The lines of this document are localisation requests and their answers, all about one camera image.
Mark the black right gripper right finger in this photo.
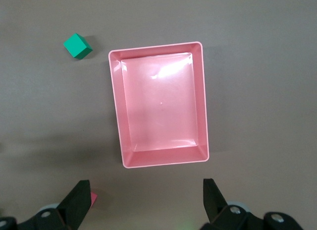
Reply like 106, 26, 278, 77
199, 177, 250, 230

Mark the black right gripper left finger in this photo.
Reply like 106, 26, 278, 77
31, 179, 91, 230

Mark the pink foam cube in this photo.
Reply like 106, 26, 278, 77
89, 191, 98, 208

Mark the brown table cover sheet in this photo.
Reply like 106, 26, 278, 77
0, 0, 317, 230

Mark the pink plastic bin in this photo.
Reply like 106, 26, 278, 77
108, 41, 210, 169

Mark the green foam cube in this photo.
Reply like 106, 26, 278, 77
63, 33, 94, 60

